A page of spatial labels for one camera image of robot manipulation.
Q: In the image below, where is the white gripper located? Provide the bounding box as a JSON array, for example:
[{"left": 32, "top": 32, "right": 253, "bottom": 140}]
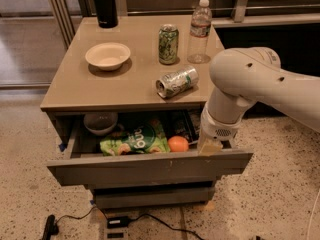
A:
[{"left": 197, "top": 107, "right": 241, "bottom": 156}]

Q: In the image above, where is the grey top drawer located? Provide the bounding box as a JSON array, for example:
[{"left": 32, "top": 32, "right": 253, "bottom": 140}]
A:
[{"left": 47, "top": 117, "right": 253, "bottom": 189}]

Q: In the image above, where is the grey drawer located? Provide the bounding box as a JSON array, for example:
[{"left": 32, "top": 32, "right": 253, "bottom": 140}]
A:
[
  {"left": 47, "top": 117, "right": 253, "bottom": 189},
  {"left": 94, "top": 182, "right": 214, "bottom": 209}
]

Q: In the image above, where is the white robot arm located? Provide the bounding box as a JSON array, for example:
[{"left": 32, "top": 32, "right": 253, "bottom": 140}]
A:
[{"left": 197, "top": 47, "right": 320, "bottom": 156}]

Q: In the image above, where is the grey bottom drawer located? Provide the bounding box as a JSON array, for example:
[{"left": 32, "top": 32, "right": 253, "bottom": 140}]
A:
[{"left": 94, "top": 182, "right": 214, "bottom": 209}]

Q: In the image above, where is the grey drawer cabinet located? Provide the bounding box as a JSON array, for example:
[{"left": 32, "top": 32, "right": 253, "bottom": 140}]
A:
[{"left": 40, "top": 15, "right": 234, "bottom": 210}]

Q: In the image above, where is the grey bowl in drawer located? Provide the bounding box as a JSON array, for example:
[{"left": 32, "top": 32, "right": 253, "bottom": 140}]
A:
[{"left": 83, "top": 112, "right": 118, "bottom": 136}]

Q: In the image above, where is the orange fruit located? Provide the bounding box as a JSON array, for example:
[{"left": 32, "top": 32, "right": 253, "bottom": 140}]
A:
[{"left": 168, "top": 136, "right": 189, "bottom": 152}]

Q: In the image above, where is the dark snack packet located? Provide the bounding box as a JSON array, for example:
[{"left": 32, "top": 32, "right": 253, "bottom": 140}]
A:
[{"left": 171, "top": 109, "right": 201, "bottom": 144}]

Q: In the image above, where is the green chip bag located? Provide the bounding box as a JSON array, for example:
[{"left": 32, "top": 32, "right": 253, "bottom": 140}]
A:
[{"left": 100, "top": 118, "right": 170, "bottom": 156}]

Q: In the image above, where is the lying green soda can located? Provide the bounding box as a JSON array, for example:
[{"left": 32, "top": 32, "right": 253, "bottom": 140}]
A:
[{"left": 156, "top": 65, "right": 199, "bottom": 98}]

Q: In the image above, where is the black power adapter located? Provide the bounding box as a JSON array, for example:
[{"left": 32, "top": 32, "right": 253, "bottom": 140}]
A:
[{"left": 107, "top": 216, "right": 131, "bottom": 229}]

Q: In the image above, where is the upright green soda can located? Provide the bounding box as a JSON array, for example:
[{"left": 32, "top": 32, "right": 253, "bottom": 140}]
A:
[{"left": 158, "top": 24, "right": 179, "bottom": 65}]

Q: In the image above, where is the clear plastic water bottle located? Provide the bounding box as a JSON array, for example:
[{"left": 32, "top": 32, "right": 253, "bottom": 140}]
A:
[{"left": 187, "top": 0, "right": 212, "bottom": 64}]

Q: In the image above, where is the white paper bowl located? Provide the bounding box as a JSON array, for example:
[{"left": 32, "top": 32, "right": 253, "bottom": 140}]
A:
[{"left": 85, "top": 42, "right": 131, "bottom": 71}]

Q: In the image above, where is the black plug left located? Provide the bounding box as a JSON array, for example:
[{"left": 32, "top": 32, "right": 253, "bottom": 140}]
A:
[{"left": 41, "top": 215, "right": 59, "bottom": 240}]

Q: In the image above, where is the black insulated bottle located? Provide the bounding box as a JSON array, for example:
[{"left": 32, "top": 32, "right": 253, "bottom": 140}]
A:
[{"left": 94, "top": 0, "right": 118, "bottom": 28}]

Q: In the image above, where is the white cable right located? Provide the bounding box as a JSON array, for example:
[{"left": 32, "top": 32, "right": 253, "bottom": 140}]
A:
[{"left": 305, "top": 187, "right": 320, "bottom": 240}]

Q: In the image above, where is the black power cable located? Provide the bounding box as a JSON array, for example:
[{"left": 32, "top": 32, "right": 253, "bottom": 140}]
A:
[{"left": 54, "top": 206, "right": 206, "bottom": 240}]

